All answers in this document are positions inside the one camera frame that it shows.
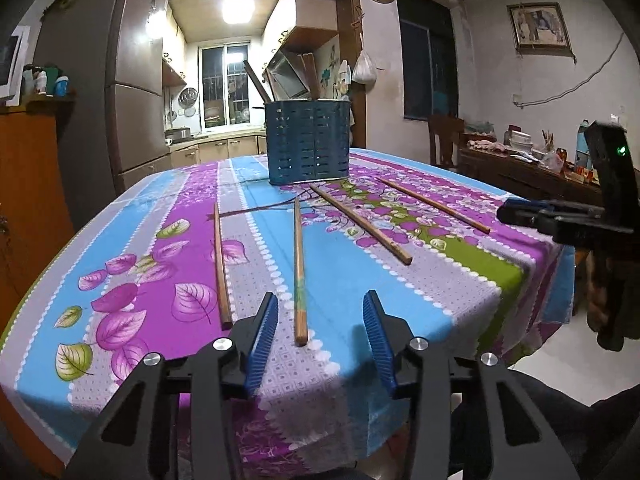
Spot framed elephant picture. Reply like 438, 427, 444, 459
506, 2, 573, 53

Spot kitchen window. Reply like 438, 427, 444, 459
200, 44, 251, 128

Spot blue perforated utensil holder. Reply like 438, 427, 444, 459
264, 100, 351, 186

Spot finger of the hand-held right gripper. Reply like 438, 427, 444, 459
502, 198, 606, 217
496, 206, 556, 235

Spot dark barred window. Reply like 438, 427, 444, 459
398, 0, 458, 122

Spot wooden cabinet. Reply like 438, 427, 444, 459
0, 92, 76, 311

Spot cream kitchen base cabinets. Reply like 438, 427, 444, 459
167, 135, 268, 171

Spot wooden chair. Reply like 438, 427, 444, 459
427, 114, 466, 173

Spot blue thermos bottle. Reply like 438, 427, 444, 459
575, 120, 593, 171

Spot white microwave oven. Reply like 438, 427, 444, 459
0, 25, 32, 107

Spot wooden chopstick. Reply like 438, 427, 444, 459
293, 196, 308, 347
309, 183, 414, 266
375, 176, 492, 235
213, 202, 234, 325

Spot floral striped tablecloth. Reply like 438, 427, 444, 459
0, 149, 576, 476

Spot kitchen ceiling light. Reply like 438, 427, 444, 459
222, 0, 257, 24

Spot dark wooden dining table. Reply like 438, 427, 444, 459
457, 142, 606, 211

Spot cream kitchen wall cabinets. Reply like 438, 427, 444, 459
161, 15, 188, 86

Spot wall cable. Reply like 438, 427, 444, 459
512, 35, 626, 108

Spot person's right hand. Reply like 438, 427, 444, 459
586, 249, 618, 333

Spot white hanging plastic bag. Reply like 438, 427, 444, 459
351, 50, 375, 84

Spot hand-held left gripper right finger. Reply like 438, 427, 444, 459
362, 289, 568, 480

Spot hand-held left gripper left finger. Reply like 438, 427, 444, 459
65, 291, 279, 480

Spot grey refrigerator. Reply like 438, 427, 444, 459
32, 0, 173, 231

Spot steel range hood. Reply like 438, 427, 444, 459
262, 27, 341, 103

